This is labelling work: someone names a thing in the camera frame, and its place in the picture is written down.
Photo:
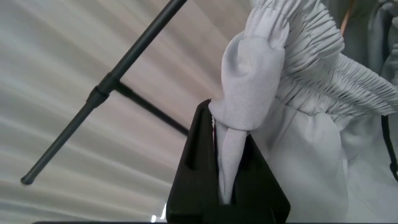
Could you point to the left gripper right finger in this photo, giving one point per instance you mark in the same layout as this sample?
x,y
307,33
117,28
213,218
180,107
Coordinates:
x,y
258,196

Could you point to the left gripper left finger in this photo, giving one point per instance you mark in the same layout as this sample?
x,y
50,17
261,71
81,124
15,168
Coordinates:
x,y
196,186

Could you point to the pale grey shorts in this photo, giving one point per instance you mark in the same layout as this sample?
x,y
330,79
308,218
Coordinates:
x,y
311,140

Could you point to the pink clothes hanger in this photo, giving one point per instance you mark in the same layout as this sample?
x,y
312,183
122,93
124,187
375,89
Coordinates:
x,y
346,17

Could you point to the black clothes rack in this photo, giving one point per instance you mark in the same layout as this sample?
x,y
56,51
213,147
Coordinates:
x,y
102,88

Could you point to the white curtain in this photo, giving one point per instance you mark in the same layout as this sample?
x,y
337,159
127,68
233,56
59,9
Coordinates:
x,y
62,46

